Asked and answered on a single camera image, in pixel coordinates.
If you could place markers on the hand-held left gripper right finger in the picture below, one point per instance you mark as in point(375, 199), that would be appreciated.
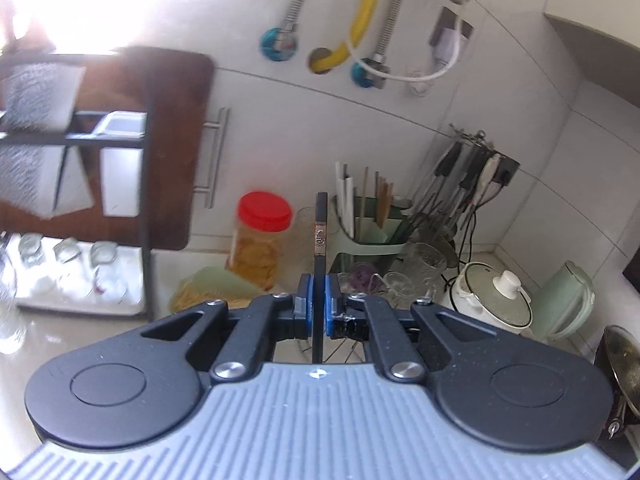
point(331, 305)

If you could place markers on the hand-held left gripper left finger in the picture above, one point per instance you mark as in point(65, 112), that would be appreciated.
point(303, 305)

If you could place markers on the black chopstick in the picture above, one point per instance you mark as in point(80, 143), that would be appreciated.
point(320, 210)

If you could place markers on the row of hanging kitchen utensils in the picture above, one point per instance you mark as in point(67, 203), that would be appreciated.
point(445, 170)

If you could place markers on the purple glass cup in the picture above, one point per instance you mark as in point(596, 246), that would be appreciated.
point(365, 277)

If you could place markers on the tall textured drinking glass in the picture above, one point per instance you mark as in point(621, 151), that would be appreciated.
point(302, 240)

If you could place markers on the red-lidded plastic jar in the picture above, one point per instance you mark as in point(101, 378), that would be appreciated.
point(260, 255)

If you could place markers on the green utensil caddy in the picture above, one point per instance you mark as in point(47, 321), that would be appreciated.
point(370, 247)

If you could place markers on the clear glass cup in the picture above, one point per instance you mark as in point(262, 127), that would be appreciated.
point(400, 285)

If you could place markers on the green plastic colander basket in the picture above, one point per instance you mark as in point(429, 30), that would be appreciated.
point(220, 280)

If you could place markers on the large textured glass mug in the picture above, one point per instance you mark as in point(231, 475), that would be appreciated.
point(425, 260)

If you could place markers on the bunch of assorted chopsticks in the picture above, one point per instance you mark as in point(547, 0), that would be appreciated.
point(345, 195)

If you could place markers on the white rice cooker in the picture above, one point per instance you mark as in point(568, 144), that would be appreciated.
point(480, 305)

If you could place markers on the white drain tray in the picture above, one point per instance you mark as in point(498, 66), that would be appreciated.
point(131, 301)

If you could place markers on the black metal rack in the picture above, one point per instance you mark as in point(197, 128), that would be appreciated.
point(145, 210)

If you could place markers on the brown wooden cutting board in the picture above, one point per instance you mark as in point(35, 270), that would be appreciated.
point(170, 160)

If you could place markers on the upturned drinking glass red mark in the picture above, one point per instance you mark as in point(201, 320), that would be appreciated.
point(104, 254)

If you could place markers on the white rack bin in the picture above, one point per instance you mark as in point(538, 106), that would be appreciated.
point(75, 185)
point(122, 180)

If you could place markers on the pale green electric kettle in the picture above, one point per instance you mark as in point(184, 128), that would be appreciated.
point(565, 305)

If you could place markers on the white power adapter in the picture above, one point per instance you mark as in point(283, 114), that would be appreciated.
point(445, 42)

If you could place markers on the textured glass pitcher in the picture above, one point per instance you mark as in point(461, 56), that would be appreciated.
point(7, 300)

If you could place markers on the dark metal wok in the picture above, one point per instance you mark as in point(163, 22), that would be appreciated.
point(622, 375)

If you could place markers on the grey textured cloth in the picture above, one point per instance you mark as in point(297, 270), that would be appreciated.
point(35, 100)

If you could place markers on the grey range hood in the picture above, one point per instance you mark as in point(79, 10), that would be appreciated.
point(600, 45)

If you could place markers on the teal pipe wall flange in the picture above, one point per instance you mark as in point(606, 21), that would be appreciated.
point(274, 42)
point(362, 76)

